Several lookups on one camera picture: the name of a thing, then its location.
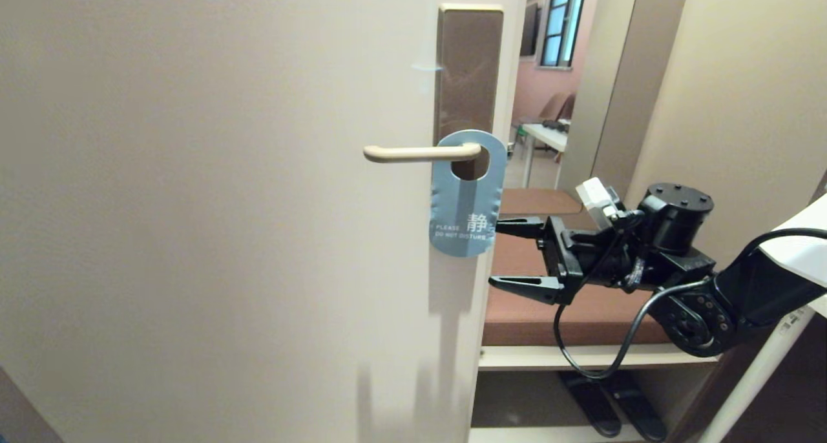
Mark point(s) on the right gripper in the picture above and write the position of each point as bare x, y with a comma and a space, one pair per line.
585, 256

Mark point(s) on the blue door hanger sign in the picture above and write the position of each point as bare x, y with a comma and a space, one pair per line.
462, 210

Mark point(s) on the beige door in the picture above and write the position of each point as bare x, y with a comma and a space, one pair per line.
194, 204

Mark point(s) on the white table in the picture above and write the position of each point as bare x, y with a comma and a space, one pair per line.
546, 139

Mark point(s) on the brown chair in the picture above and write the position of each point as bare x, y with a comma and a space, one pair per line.
555, 107

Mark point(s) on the black slipper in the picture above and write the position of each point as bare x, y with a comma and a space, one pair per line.
591, 404
639, 411

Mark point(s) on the brown lock plate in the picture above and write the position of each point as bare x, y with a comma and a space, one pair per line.
470, 68

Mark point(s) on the dark framed window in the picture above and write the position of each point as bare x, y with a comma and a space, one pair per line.
562, 23

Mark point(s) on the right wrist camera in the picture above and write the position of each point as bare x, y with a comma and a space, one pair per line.
597, 196

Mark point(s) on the white bench frame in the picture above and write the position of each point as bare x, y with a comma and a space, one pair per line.
536, 357

